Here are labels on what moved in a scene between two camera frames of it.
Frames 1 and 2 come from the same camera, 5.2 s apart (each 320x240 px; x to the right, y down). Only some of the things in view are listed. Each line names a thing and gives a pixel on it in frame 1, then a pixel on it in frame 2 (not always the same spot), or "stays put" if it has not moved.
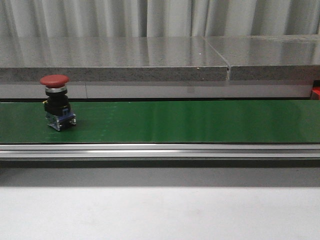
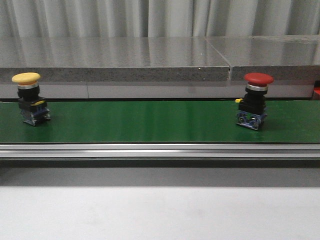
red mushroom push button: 57,106 -> 252,110
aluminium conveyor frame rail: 159,150 stays put
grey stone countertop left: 111,58 stays put
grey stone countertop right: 269,57 stays put
